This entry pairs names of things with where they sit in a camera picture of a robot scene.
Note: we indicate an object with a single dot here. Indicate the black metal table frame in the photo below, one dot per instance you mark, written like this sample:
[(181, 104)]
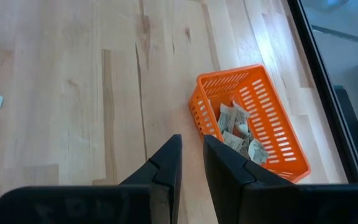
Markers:
[(315, 62)]

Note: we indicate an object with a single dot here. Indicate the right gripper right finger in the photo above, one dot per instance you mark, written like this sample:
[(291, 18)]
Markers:
[(228, 186)]

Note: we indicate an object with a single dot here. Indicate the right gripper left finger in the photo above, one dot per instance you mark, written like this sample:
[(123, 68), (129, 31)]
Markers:
[(163, 180)]

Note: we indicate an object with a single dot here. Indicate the orange plastic slotted basket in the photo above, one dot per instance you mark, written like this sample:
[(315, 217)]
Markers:
[(269, 102)]

